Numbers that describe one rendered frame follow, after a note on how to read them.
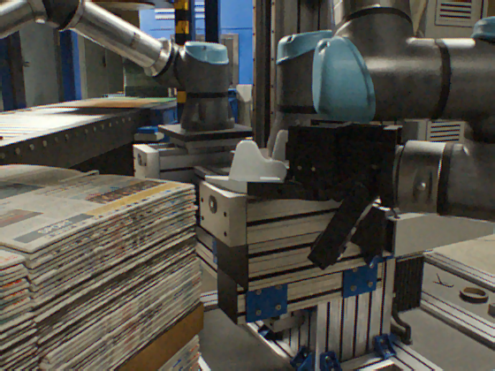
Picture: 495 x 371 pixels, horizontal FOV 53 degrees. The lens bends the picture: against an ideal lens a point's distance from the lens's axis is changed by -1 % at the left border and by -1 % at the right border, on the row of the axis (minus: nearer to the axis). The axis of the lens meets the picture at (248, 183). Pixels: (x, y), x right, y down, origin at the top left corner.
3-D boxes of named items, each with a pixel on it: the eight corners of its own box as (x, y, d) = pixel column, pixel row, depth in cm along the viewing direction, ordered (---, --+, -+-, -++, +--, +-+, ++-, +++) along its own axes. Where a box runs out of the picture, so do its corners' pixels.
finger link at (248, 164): (204, 138, 56) (286, 138, 56) (205, 188, 58) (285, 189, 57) (201, 141, 53) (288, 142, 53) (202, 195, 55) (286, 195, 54)
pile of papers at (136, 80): (170, 97, 300) (168, 52, 294) (123, 96, 304) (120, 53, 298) (186, 94, 337) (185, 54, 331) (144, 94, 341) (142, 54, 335)
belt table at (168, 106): (162, 129, 230) (161, 107, 227) (32, 127, 238) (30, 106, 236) (197, 114, 297) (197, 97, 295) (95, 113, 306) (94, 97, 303)
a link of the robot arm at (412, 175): (444, 206, 55) (432, 227, 48) (401, 200, 57) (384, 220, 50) (450, 138, 53) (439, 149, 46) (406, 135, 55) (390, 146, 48)
